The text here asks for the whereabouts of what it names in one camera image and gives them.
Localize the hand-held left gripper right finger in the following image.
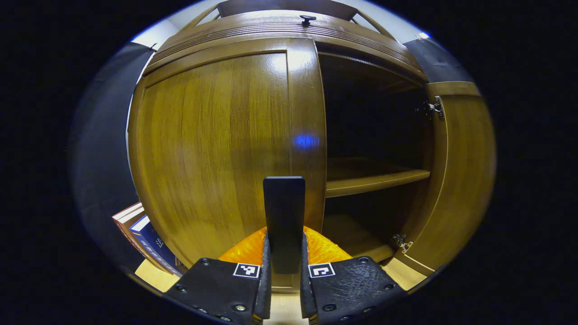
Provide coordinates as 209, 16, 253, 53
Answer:
300, 226, 409, 325

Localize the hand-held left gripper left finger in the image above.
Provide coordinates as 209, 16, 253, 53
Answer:
165, 226, 272, 325

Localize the wooden double-door shoe cabinet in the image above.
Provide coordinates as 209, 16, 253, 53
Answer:
128, 0, 497, 289

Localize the black door handle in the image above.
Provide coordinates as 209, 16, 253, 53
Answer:
263, 176, 306, 275

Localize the wooden shoe cabinet door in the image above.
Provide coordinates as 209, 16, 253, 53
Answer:
129, 37, 327, 289
393, 81, 497, 277

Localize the metal door hinge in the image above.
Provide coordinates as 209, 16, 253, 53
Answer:
392, 233, 414, 253
422, 96, 446, 120

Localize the wooden inner shelf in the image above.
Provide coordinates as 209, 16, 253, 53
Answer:
325, 157, 431, 198

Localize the red and white book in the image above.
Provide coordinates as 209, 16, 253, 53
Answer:
112, 202, 174, 274

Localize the wooden ribbed drawer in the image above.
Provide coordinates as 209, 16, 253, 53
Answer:
144, 10, 427, 84

